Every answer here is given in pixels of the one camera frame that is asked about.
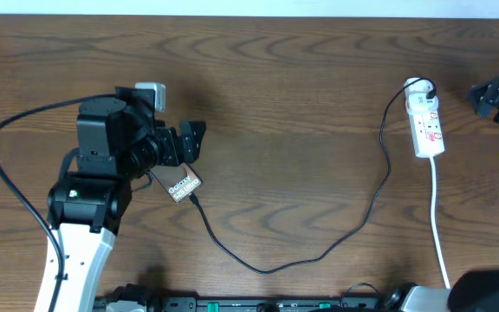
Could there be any white power strip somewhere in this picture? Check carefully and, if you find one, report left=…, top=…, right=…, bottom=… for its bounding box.
left=404, top=77, right=445, bottom=159

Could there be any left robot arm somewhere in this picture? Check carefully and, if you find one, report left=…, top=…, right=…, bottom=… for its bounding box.
left=35, top=83, right=206, bottom=311

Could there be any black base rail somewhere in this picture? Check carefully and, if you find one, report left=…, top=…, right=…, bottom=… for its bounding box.
left=92, top=284, right=405, bottom=312

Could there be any black charger cable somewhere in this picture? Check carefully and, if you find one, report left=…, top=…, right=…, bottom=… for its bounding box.
left=187, top=76, right=437, bottom=276

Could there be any white power strip cord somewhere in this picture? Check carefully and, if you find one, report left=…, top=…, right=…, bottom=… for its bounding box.
left=429, top=156, right=451, bottom=289

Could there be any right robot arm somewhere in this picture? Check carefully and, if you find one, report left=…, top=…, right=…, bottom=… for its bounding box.
left=378, top=77, right=499, bottom=311

